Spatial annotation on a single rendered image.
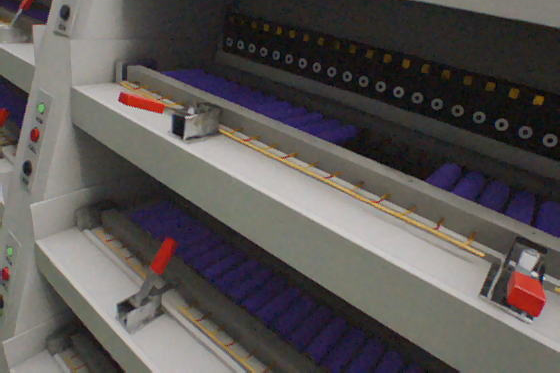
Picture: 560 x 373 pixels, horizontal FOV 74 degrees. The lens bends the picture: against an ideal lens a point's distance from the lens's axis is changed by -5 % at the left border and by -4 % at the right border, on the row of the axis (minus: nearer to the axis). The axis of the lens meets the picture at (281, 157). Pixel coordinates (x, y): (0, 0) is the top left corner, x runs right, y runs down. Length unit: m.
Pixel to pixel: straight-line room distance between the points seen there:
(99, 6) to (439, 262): 0.42
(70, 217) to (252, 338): 0.28
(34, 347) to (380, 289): 0.51
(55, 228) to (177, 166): 0.25
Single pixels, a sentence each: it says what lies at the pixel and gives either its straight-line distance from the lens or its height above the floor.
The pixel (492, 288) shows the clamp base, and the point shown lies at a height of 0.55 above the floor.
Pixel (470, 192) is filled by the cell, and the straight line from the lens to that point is 0.32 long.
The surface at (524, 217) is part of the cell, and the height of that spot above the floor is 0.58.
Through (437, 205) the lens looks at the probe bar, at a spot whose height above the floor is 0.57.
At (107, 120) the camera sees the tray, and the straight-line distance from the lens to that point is 0.43.
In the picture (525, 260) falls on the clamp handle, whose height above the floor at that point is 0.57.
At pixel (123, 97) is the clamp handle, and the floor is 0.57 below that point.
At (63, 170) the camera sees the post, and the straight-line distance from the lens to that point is 0.52.
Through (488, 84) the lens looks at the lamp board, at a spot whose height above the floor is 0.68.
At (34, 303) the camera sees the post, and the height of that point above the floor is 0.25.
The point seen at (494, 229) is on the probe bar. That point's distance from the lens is 0.28.
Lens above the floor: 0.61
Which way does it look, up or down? 9 degrees down
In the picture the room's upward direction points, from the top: 20 degrees clockwise
